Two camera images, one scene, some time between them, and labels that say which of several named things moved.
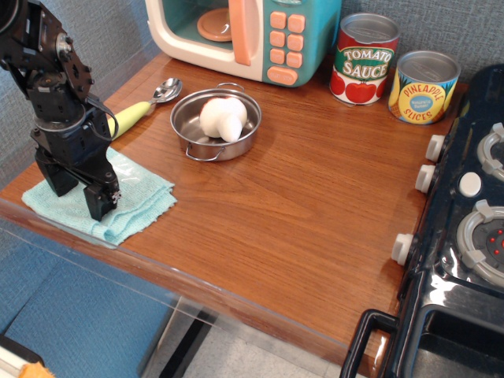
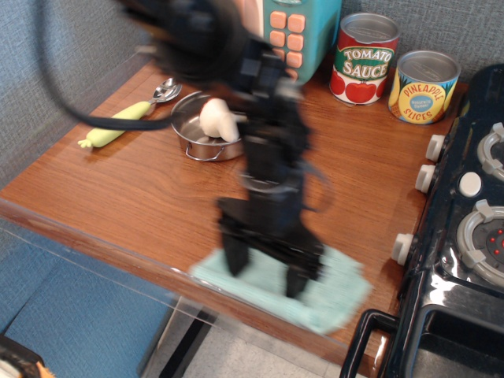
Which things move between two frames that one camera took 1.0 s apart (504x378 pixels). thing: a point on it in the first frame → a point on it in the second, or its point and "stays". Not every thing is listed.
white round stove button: [470, 183] stays
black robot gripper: [80, 152] → [270, 219]
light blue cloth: [144, 194] → [328, 302]
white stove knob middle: [424, 178] stays
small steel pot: [185, 119] stays
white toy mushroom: [223, 117] stays
